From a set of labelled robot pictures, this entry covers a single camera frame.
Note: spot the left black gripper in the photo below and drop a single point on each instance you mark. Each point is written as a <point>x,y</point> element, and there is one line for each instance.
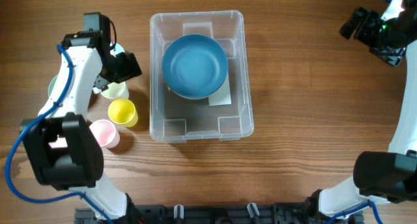
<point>123,69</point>

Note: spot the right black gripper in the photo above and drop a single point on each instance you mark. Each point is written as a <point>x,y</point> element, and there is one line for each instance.
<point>359,25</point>

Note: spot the cream cup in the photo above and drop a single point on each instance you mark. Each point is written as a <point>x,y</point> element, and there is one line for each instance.
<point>116,90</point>

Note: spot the dark blue bowl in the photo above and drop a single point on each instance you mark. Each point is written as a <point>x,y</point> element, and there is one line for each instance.
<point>194,65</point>

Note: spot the cream bowl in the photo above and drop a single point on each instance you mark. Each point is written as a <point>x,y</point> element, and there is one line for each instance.
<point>182,95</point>

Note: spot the clear plastic storage container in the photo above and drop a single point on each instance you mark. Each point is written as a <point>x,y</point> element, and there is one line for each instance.
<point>174,119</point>

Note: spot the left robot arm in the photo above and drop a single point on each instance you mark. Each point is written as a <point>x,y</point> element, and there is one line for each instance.
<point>61,148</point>

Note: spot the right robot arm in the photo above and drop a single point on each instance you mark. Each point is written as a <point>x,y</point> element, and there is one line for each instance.
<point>378,177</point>

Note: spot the white label in container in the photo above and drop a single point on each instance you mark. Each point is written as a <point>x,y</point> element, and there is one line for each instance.
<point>218,101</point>

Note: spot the light blue cup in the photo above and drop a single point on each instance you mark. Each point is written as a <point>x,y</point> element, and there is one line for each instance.
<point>116,49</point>

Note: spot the yellow cup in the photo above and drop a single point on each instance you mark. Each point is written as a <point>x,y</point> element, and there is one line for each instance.
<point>123,112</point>

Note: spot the pink cup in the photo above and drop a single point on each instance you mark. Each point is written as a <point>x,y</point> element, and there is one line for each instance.
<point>105,133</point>

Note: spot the mint green cup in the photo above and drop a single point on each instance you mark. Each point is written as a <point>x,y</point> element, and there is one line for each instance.
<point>51,85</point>

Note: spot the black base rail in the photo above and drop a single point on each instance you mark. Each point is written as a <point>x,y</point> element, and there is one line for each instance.
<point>278,213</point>

